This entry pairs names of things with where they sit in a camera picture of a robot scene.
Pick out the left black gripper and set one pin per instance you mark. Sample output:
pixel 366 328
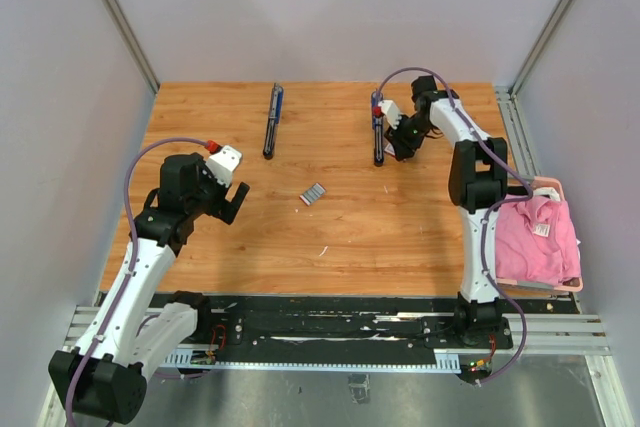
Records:
pixel 224 209

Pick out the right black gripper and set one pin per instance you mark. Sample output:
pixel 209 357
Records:
pixel 404 149

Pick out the red staple box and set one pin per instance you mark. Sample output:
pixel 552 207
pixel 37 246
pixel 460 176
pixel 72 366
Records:
pixel 389 149

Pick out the blue stapler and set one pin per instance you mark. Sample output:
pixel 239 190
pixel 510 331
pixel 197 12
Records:
pixel 273 120
pixel 377 119

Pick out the silver staple strip block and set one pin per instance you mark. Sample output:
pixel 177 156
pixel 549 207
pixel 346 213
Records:
pixel 312 194

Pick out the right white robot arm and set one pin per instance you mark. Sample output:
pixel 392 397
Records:
pixel 477 181

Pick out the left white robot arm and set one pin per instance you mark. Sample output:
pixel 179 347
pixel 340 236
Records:
pixel 106 373

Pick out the pink cloth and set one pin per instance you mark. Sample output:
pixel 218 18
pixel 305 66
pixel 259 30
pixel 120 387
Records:
pixel 540 242

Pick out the pink plastic basket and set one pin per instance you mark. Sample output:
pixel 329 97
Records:
pixel 545 242

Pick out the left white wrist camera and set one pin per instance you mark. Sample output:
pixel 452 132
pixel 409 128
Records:
pixel 223 163

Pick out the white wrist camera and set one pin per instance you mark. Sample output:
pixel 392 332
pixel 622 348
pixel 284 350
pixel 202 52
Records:
pixel 223 163
pixel 391 112

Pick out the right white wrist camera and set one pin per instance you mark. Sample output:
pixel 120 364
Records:
pixel 391 112

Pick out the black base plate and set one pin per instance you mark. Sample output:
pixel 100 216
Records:
pixel 258 327

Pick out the grey cable duct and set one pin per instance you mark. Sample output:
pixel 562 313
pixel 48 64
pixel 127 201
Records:
pixel 411 360

